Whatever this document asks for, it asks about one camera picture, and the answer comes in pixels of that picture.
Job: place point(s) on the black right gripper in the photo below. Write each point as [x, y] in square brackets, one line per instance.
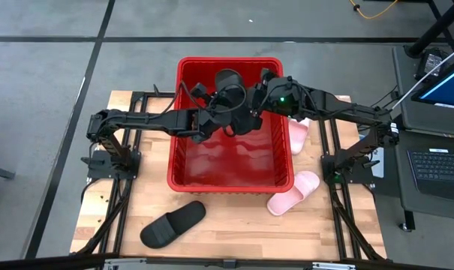
[260, 99]

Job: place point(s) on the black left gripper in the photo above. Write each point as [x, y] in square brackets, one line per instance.
[206, 125]

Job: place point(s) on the black rubber slide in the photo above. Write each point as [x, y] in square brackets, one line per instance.
[166, 228]
[228, 78]

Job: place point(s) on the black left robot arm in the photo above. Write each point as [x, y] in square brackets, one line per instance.
[151, 120]

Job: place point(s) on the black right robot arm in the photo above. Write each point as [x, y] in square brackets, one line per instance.
[343, 110]

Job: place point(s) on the red plastic bin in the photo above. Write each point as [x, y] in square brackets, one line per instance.
[230, 165]

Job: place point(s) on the pink rubber slide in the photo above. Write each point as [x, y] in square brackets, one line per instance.
[294, 191]
[298, 138]

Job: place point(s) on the black power adapter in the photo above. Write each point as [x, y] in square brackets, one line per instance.
[430, 62]

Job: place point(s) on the black stand pole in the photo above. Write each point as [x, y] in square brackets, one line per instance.
[433, 30]

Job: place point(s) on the monitor with blue screen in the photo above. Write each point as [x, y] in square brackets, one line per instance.
[446, 88]

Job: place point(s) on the black laptop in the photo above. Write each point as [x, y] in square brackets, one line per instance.
[436, 168]

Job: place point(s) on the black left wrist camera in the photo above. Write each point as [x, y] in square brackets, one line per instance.
[199, 90]

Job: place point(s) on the black frame crossbar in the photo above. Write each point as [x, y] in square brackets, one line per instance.
[226, 263]

